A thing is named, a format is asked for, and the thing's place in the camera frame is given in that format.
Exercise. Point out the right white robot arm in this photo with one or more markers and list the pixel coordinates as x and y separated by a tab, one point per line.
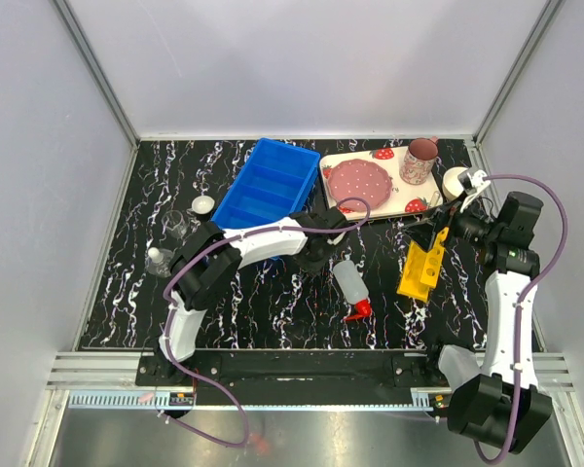
496	401

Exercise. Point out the small white dish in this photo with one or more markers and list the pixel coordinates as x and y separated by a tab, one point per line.
202	205

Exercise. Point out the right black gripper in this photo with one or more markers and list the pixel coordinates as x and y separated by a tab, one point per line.
452	216

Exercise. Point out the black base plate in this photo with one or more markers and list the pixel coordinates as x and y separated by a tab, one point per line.
316	378

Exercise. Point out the glass test tube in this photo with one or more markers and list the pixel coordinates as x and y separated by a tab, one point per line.
436	200

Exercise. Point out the small glass beaker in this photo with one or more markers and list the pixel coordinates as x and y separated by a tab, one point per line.
174	224

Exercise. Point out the white ceramic bowl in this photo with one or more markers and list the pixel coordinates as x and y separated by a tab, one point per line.
451	186

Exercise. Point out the strawberry print tray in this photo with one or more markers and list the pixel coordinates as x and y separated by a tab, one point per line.
405	199

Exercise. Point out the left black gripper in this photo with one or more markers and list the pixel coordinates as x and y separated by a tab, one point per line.
312	267

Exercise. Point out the blue compartment bin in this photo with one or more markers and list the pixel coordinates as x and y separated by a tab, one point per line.
275	181

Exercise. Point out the yellow test tube rack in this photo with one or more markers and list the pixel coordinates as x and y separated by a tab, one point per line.
422	269

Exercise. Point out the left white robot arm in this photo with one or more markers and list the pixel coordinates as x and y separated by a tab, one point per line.
211	257

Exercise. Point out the white wash bottle red cap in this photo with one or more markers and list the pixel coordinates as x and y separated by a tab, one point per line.
354	289

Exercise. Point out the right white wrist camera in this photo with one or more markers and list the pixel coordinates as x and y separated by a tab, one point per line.
474	182

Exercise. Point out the pink ghost print mug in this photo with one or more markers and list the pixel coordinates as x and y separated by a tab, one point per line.
419	159

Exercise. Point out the glass flask with stopper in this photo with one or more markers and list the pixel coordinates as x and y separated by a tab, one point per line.
158	262

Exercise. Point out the pink polka dot plate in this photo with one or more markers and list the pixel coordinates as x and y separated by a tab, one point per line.
351	180

